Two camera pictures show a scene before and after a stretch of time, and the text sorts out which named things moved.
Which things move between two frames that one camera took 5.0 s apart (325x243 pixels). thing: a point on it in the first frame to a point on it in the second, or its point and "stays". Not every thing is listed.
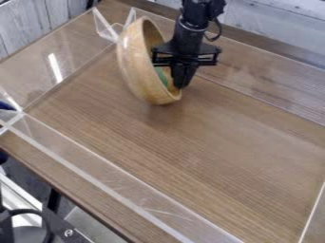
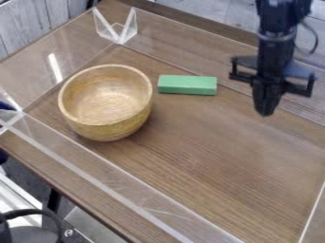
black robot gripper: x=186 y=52 to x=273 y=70
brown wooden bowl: x=137 y=41 to x=106 y=102
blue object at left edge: x=6 y=105 stays
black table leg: x=54 y=201 stays
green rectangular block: x=161 y=72 to x=189 y=84
